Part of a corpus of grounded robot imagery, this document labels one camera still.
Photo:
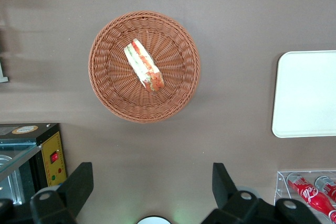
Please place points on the red cola bottle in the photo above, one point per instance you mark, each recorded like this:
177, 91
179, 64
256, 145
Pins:
328, 186
309, 194

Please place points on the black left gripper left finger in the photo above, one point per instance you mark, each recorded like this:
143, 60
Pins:
65, 197

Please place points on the black food warmer cabinet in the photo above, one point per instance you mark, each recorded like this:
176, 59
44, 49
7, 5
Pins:
51, 142

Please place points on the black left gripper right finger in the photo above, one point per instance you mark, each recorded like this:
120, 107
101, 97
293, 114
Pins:
225, 197

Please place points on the triangle sandwich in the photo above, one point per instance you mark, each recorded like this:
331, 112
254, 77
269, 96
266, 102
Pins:
143, 64

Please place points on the beige rectangular tray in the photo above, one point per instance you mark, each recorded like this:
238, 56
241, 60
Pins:
304, 93

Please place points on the grey snack container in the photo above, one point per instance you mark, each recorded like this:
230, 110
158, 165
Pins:
3, 73

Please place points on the clear acrylic bottle rack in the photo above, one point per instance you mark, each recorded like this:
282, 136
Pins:
280, 182

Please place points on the round brown wicker basket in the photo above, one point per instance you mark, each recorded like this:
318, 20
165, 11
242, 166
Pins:
110, 90

